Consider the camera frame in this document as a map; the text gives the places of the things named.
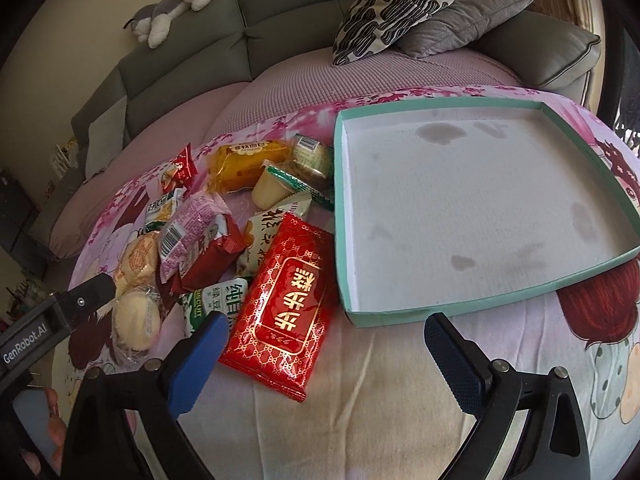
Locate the round pastry clear wrapper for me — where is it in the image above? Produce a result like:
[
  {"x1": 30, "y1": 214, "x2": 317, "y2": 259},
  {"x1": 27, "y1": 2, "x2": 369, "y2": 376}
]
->
[{"x1": 112, "y1": 286, "x2": 162, "y2": 365}]

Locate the green white biscuit packet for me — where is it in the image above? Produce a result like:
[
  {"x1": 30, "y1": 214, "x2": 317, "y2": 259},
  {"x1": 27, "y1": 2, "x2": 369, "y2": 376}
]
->
[{"x1": 180, "y1": 278, "x2": 248, "y2": 337}]

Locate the large red snack packet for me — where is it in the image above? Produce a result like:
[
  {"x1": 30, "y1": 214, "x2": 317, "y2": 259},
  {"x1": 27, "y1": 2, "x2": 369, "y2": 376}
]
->
[{"x1": 219, "y1": 214, "x2": 340, "y2": 402}]

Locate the pink and red snack bag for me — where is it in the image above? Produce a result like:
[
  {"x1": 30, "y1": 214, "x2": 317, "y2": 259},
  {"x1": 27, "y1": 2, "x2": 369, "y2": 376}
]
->
[{"x1": 158, "y1": 191, "x2": 247, "y2": 296}]

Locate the small red chicken snack packet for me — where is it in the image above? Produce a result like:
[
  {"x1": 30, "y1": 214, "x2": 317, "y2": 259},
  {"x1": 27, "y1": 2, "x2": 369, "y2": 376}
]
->
[{"x1": 160, "y1": 144, "x2": 198, "y2": 194}]

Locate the white plum snack packet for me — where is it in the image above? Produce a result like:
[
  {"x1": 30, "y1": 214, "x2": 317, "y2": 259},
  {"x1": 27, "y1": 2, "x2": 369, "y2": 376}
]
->
[{"x1": 235, "y1": 192, "x2": 311, "y2": 278}]

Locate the light grey small cushion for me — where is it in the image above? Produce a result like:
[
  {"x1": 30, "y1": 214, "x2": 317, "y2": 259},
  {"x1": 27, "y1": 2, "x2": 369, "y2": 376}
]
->
[{"x1": 85, "y1": 98, "x2": 127, "y2": 181}]

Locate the teal shallow cardboard tray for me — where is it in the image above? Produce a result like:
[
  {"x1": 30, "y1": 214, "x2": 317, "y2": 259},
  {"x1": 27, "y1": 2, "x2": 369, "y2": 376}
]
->
[{"x1": 334, "y1": 98, "x2": 639, "y2": 327}]

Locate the yellow cake packet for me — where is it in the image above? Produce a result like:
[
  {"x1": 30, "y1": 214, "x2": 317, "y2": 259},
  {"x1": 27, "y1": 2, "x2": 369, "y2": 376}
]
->
[{"x1": 207, "y1": 140, "x2": 291, "y2": 194}]

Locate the pink checkered sofa cover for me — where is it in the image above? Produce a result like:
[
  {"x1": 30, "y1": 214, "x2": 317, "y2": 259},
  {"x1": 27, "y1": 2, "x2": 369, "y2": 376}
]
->
[{"x1": 49, "y1": 49, "x2": 520, "y2": 259}]

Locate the grey white plush cat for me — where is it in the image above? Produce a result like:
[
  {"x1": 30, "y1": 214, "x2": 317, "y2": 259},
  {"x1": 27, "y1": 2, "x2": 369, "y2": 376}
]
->
[{"x1": 124, "y1": 0, "x2": 212, "y2": 49}]

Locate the grey green sofa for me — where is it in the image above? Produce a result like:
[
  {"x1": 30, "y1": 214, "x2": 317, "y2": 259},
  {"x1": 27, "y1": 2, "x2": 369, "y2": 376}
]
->
[{"x1": 29, "y1": 0, "x2": 602, "y2": 254}]

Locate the black white patterned pillow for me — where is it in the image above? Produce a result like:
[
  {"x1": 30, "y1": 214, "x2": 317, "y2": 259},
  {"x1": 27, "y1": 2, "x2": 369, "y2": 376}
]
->
[{"x1": 332, "y1": 0, "x2": 454, "y2": 66}]

